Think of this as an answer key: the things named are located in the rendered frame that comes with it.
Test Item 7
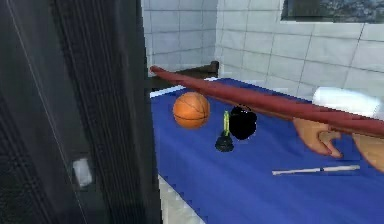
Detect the orange basketball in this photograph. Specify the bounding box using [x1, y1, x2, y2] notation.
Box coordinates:
[172, 91, 211, 130]

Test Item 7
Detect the black round object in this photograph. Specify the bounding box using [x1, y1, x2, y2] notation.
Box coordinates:
[228, 105, 258, 141]

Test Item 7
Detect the dark framed window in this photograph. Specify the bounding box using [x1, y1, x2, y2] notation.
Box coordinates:
[280, 0, 384, 25]

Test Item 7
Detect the red baseball bat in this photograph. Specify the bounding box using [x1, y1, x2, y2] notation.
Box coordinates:
[149, 65, 384, 138]

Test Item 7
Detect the dark grey tall cabinet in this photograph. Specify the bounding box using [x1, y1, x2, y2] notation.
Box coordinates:
[0, 0, 163, 224]

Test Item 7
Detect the blue covered bed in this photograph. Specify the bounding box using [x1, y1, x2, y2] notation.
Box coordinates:
[149, 60, 384, 224]

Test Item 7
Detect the tan teddy bear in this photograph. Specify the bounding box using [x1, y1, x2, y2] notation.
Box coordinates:
[292, 117, 384, 174]

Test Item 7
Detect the white pillow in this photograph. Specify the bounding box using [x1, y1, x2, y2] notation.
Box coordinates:
[312, 86, 384, 121]

